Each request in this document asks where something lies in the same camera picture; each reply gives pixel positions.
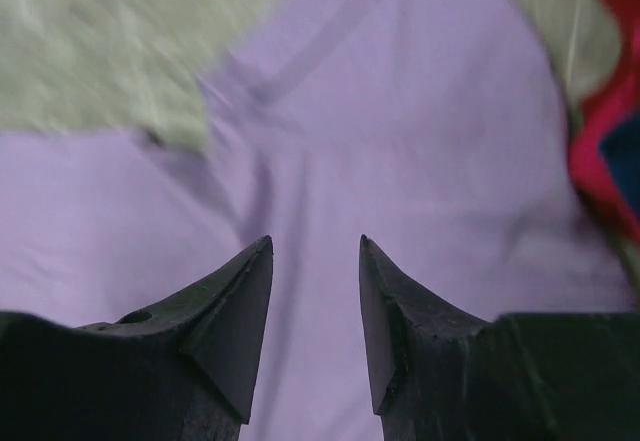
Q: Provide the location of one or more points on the lavender t shirt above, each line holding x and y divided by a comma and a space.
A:
435, 127

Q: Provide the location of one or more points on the red folded t shirt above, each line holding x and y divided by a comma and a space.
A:
604, 111

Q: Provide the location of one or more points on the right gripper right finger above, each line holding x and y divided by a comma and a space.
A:
439, 373

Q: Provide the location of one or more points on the blue folded t shirt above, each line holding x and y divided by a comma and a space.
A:
620, 149

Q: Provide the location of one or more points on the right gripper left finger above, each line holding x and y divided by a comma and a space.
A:
184, 368

